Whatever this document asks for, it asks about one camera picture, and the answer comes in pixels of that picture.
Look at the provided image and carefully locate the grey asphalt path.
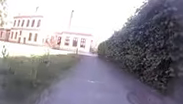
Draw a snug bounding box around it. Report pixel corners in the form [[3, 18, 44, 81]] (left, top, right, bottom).
[[32, 48, 183, 104]]

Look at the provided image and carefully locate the tall chimney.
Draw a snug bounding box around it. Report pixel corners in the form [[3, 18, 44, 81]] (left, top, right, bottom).
[[67, 9, 75, 33]]

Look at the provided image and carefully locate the pale building with red trim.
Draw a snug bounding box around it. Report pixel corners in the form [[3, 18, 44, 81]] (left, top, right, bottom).
[[0, 10, 97, 54]]

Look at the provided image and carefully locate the tall dark green hedge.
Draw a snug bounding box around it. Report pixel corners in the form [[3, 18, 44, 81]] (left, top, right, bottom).
[[91, 0, 183, 104]]

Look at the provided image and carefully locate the round manhole cover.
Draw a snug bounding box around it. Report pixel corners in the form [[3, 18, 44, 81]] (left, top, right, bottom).
[[125, 89, 163, 104]]

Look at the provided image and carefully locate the weedy grass verge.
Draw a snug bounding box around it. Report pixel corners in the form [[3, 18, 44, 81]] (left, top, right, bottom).
[[0, 44, 82, 104]]

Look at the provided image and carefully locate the pale gravel yard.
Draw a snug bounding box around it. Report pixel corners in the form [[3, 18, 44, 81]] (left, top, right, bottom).
[[0, 39, 78, 70]]

